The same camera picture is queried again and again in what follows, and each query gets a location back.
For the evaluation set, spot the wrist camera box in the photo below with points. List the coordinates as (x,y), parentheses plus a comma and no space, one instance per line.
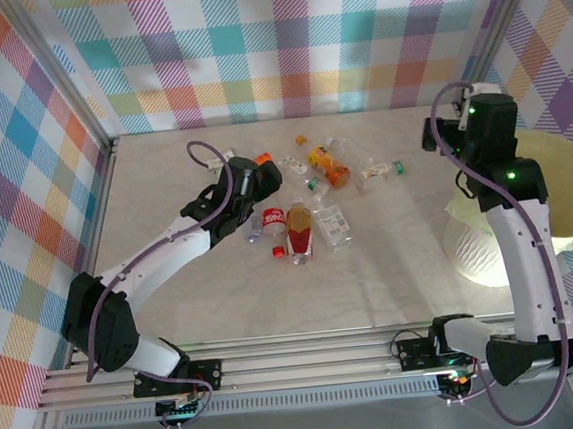
(226,155)
(483,88)

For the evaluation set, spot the orange juice plastic bottle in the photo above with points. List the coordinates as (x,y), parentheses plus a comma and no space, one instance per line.
(330,166)

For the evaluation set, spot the aluminium rail beam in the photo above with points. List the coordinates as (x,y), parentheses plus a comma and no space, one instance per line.
(304,363)

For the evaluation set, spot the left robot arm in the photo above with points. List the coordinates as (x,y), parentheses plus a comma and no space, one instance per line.
(145,267)

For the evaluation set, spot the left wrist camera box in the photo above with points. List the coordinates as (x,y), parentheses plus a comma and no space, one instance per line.
(226,155)

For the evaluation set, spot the orange bottle cap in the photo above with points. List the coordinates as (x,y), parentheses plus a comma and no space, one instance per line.
(302,140)

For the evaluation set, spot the wide clear bottle white label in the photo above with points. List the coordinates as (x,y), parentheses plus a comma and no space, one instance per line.
(332,225)

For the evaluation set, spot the aluminium corner post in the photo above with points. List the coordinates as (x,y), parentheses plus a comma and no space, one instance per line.
(59,69)
(498,30)

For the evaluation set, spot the small clear bottle green cap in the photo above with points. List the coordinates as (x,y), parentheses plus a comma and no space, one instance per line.
(318,186)

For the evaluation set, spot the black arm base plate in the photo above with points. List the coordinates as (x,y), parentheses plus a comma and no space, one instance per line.
(414,354)
(205,374)

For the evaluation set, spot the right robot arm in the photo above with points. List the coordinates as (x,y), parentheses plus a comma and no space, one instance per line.
(528,278)

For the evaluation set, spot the red cola label bottle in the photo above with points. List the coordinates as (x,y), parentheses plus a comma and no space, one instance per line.
(273,219)

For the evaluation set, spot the red bottle cap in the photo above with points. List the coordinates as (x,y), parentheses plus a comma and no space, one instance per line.
(279,251)

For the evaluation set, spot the aluminium side rail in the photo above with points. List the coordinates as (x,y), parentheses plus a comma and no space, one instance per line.
(98,216)

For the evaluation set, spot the small controller circuit board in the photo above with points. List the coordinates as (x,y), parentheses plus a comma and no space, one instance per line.
(457,382)
(178,409)

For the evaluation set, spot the crushed orange plastic bottle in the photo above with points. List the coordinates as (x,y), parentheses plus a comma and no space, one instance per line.
(263,159)

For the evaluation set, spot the red gold label bottle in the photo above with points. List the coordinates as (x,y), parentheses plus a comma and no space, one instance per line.
(299,233)

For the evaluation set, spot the labelled clear bottle green cap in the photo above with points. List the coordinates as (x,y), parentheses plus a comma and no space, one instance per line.
(378,171)

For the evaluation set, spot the clear bottle white cap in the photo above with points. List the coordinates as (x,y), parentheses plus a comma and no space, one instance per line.
(356,153)

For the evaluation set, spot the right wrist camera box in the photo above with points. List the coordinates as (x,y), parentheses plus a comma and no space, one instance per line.
(483,88)

